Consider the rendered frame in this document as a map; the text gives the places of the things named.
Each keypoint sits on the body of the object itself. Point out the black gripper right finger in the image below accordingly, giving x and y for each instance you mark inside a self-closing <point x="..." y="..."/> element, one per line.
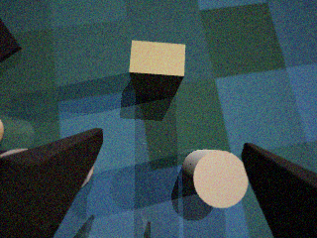
<point x="286" y="193"/>

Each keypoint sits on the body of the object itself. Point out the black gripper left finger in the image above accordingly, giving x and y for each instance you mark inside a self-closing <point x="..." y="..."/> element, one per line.
<point x="39" y="185"/>

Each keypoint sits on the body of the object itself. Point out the black flat bar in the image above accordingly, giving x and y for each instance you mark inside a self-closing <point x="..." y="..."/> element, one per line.
<point x="8" y="44"/>

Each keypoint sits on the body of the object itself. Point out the tan block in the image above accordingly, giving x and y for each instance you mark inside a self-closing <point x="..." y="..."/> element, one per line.
<point x="156" y="68"/>

